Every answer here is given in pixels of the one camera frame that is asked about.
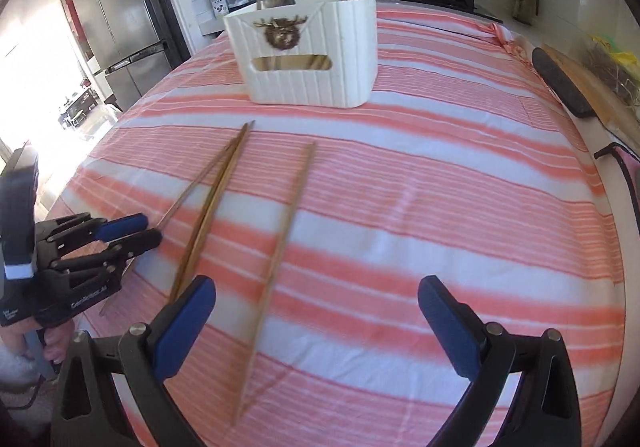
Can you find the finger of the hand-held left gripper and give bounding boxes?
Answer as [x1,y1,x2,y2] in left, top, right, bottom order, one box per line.
[35,213,149,249]
[47,229,163,274]

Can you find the orange white striped cloth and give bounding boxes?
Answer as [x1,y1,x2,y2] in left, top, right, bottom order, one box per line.
[50,0,628,447]

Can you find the stainless steel refrigerator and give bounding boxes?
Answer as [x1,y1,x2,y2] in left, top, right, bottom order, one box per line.
[52,0,186,110]

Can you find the glass french press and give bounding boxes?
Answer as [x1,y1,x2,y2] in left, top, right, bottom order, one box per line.
[512,0,541,27]

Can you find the yellow plastic bag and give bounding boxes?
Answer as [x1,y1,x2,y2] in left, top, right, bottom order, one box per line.
[592,34,640,73]

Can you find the wooden cutting board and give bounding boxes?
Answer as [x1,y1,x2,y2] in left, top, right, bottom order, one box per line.
[542,43,640,128]

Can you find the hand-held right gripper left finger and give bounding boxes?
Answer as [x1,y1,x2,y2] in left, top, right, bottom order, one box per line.
[50,275,217,447]

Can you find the pink mat with black trim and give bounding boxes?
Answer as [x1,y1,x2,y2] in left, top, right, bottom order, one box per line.
[593,142,640,248]

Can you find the white ribbed utensil holder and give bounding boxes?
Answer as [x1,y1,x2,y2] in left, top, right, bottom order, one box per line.
[222,0,377,109]

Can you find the person's left hand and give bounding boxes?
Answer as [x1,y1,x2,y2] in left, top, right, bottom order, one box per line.
[0,319,73,365]

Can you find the black oval pad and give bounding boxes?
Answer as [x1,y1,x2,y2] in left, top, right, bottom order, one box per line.
[531,47,598,119]

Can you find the wire rack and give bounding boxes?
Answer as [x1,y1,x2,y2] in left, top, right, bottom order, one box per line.
[582,34,640,103]

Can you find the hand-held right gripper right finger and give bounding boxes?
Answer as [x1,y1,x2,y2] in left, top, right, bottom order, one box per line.
[417,275,583,447]

